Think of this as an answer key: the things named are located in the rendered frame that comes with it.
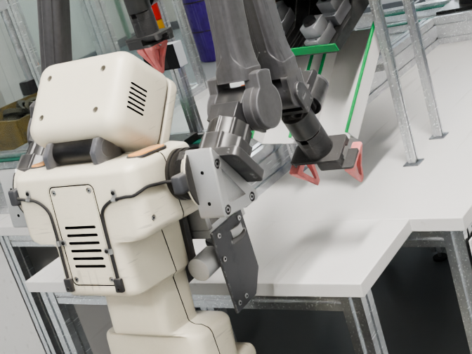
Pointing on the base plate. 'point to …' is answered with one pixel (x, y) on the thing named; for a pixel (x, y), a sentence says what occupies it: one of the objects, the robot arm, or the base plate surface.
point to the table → (295, 258)
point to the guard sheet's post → (183, 88)
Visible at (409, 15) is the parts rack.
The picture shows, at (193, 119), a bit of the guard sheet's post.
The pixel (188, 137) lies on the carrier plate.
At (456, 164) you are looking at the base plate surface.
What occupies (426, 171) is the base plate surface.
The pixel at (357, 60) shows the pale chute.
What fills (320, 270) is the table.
